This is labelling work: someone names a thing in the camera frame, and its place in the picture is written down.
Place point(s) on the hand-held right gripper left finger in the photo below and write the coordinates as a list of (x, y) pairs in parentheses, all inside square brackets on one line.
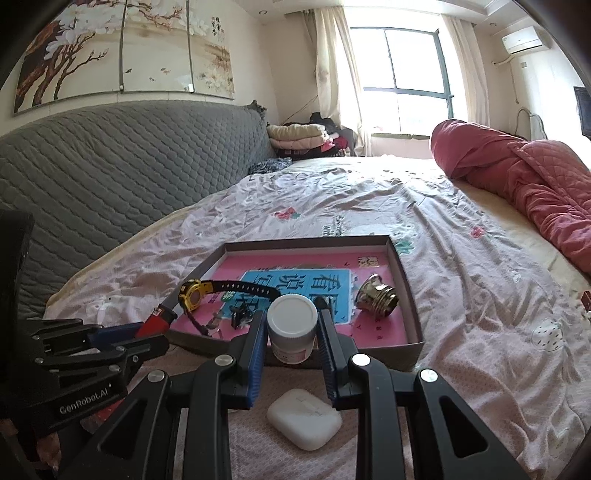
[(256, 364)]

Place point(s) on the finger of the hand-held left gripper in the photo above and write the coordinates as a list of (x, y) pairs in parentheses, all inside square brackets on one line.
[(138, 353), (113, 336)]

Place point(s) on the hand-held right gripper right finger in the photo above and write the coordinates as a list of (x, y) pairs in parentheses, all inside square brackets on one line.
[(327, 364)]

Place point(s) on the red lighter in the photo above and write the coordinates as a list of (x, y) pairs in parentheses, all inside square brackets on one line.
[(157, 323)]

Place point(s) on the shallow grey cardboard box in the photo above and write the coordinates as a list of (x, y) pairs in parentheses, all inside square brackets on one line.
[(383, 355)]

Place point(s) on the white plastic bottle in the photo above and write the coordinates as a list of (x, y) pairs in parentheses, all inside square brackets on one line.
[(293, 318)]

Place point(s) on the white earbuds case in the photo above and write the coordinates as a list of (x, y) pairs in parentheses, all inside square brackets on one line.
[(304, 417)]

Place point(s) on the yellow and black wristwatch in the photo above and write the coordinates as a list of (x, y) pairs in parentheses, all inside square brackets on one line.
[(194, 295)]

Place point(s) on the brass threaded fitting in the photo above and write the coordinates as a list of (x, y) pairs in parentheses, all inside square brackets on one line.
[(376, 297)]

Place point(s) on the floral printed bed sheet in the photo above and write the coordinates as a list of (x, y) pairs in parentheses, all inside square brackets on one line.
[(461, 300)]

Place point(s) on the grey quilted headboard cover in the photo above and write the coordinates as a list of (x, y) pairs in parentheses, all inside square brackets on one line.
[(115, 175)]

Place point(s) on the dark patterned cloth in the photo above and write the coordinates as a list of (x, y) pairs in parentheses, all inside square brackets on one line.
[(272, 165)]

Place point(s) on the pile of dark clothes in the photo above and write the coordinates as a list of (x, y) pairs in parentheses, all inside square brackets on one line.
[(337, 138)]

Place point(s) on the folded cream blanket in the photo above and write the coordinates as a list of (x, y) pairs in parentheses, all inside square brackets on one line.
[(295, 134)]

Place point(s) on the brown small box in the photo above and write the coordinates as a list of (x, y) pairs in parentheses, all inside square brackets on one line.
[(587, 302)]

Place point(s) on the red quilted blanket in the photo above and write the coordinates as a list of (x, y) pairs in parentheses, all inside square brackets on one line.
[(531, 180)]

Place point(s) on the cream curtain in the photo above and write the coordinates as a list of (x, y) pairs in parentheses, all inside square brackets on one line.
[(337, 78), (466, 69)]

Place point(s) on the dark framed window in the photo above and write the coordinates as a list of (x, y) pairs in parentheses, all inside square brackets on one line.
[(401, 60)]

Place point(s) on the black flat television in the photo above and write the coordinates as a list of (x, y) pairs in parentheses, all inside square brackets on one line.
[(584, 110)]

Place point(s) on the white air conditioner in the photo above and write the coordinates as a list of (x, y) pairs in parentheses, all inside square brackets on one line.
[(526, 40)]

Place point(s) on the flowering branch wall painting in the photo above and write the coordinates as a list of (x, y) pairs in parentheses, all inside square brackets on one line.
[(138, 50)]

